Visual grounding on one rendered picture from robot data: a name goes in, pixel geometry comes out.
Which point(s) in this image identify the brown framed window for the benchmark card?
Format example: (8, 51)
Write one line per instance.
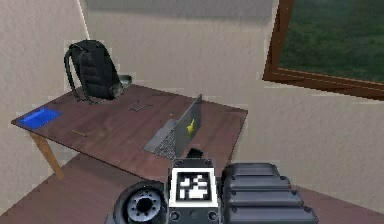
(330, 46)

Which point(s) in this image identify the brown wooden table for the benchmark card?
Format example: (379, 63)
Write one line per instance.
(116, 126)

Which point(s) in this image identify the small dark remote control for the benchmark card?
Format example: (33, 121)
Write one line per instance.
(141, 107)

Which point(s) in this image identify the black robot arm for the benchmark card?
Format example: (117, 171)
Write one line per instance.
(253, 193)

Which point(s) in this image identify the brown pencil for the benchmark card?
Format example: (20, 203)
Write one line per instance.
(79, 133)

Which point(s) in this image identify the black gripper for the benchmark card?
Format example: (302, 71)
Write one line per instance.
(143, 204)

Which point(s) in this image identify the black backpack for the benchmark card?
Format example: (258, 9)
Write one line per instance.
(95, 71)

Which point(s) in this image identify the gray laptop yellow star logo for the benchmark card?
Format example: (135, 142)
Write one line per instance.
(186, 128)

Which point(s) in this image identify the grey round bowl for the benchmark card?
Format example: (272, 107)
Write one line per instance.
(126, 80)

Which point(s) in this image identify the blue flat tray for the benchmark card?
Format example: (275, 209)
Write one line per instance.
(39, 117)

